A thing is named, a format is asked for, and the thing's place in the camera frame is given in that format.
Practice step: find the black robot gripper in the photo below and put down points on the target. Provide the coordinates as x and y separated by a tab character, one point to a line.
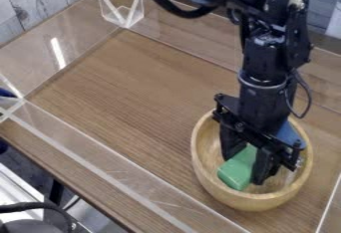
256	119

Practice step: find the green rectangular block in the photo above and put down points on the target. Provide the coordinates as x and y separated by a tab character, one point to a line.
234	172

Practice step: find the clear acrylic enclosure wall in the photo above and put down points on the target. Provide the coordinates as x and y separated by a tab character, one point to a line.
114	80

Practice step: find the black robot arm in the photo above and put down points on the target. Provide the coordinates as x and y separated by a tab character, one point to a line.
276	48

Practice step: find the light wooden bowl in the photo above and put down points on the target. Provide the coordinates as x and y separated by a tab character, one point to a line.
252	184

